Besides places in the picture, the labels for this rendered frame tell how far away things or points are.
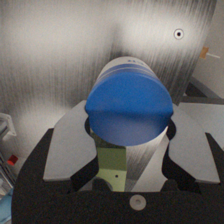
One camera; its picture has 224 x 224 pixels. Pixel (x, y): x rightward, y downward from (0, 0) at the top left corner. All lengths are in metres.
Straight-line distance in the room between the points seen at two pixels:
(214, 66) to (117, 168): 1.23
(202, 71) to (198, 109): 0.98
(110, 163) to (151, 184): 0.28
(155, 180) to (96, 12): 0.57
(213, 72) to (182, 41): 1.13
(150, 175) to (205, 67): 1.06
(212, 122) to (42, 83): 0.46
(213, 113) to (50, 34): 0.44
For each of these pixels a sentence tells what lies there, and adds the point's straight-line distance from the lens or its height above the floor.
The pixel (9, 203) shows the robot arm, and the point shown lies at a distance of 0.31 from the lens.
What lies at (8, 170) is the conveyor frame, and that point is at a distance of 0.80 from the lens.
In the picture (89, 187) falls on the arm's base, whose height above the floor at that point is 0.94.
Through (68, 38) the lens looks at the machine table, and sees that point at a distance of 0.30.
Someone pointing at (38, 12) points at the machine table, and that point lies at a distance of 0.33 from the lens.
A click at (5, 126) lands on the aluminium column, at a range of 0.52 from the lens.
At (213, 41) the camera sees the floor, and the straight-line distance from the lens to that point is 1.35.
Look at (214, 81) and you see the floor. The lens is 1.45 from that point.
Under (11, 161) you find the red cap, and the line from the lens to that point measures 0.64.
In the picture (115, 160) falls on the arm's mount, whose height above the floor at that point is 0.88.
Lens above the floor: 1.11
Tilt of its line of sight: 57 degrees down
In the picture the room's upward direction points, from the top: 173 degrees counter-clockwise
